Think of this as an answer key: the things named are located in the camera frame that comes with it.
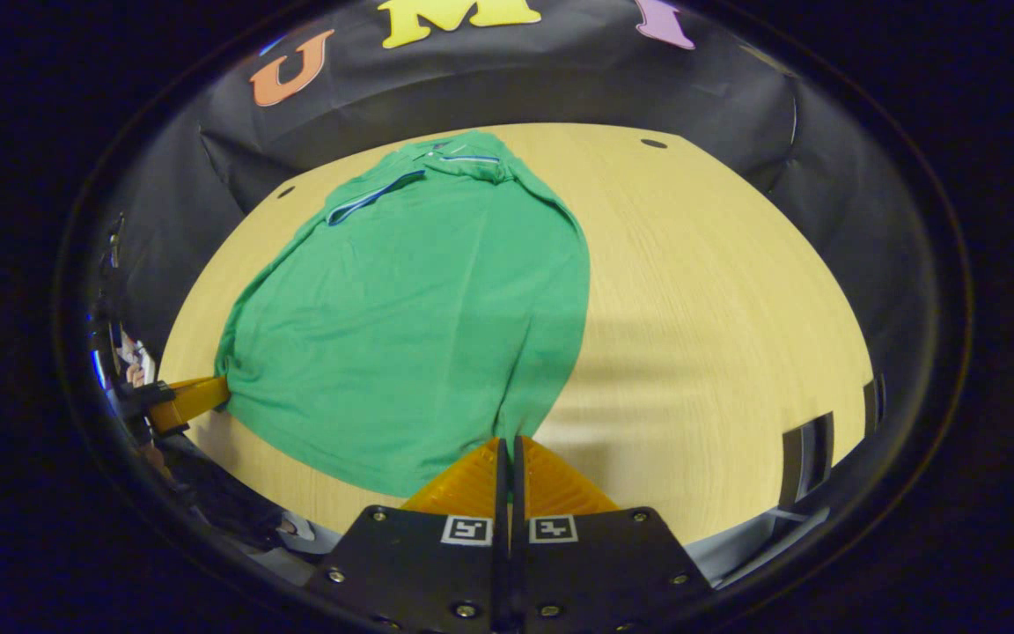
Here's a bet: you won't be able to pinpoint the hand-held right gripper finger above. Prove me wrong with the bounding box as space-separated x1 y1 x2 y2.
305 436 508 634
511 436 719 634

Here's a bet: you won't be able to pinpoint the green T-shirt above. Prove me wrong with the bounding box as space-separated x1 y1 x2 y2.
214 130 592 498

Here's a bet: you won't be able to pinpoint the black backdrop cloth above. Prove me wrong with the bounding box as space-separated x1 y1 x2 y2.
76 0 891 388

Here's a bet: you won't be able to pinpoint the dark furniture frame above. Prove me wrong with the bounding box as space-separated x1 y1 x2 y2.
775 410 835 510

